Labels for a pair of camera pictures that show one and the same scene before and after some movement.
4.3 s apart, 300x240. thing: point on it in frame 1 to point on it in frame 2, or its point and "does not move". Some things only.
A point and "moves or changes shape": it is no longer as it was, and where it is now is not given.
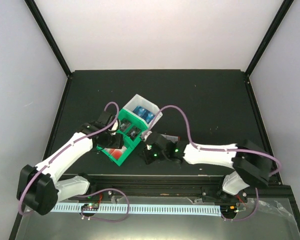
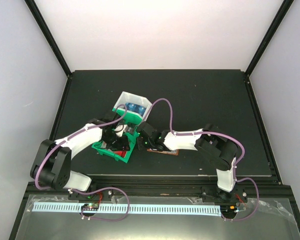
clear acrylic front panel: (260, 218) does not move
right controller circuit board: (228, 209) does not move
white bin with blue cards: (140, 105) moves or changes shape
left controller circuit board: (90, 207) does not move
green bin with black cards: (131, 127) does not move
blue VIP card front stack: (148, 116) to (140, 109)
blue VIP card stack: (140, 111) to (131, 106)
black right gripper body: (150, 158) to (149, 144)
